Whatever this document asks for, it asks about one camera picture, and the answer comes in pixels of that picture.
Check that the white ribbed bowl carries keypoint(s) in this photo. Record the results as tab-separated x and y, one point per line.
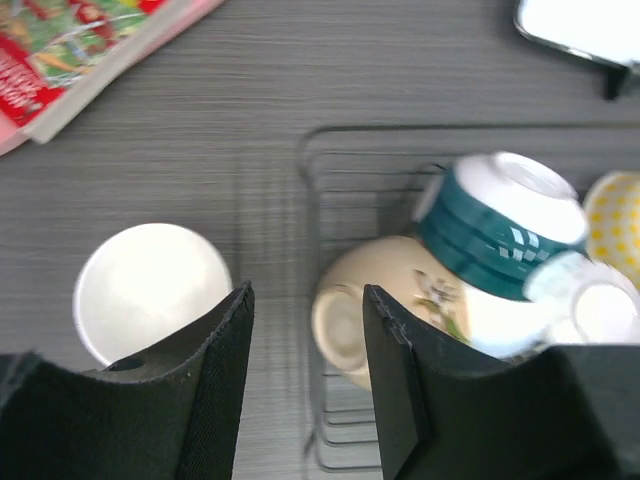
569	300

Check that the yellow dotted bowl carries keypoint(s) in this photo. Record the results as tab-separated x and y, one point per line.
612	206

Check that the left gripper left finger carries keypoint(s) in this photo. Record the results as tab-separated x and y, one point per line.
170	411

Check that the teal plaid bowl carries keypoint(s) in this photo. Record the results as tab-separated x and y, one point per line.
492	219

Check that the red flower bowl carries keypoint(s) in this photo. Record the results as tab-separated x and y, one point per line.
142	285

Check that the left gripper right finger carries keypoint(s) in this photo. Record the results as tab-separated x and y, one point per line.
446	411

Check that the beige flower bowl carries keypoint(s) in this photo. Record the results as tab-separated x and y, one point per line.
409	273

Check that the black wire dish rack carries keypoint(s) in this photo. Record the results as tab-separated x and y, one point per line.
361	182

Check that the white whiteboard with red writing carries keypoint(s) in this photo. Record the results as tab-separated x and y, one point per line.
603	32

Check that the red colourful cover book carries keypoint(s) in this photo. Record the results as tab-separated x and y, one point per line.
60	55

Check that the pink three-tier wooden shelf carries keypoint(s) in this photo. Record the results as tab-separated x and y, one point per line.
20	135

